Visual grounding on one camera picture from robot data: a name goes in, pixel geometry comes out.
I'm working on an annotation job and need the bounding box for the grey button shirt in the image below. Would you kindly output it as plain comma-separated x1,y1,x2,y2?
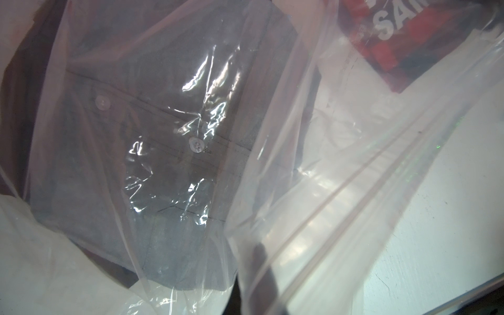
28,1,297,291

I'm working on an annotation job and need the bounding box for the clear plastic vacuum bag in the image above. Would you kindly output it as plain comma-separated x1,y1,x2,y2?
1,1,503,314

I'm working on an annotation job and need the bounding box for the red black plaid shirt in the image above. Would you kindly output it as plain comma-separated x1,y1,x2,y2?
337,0,503,93

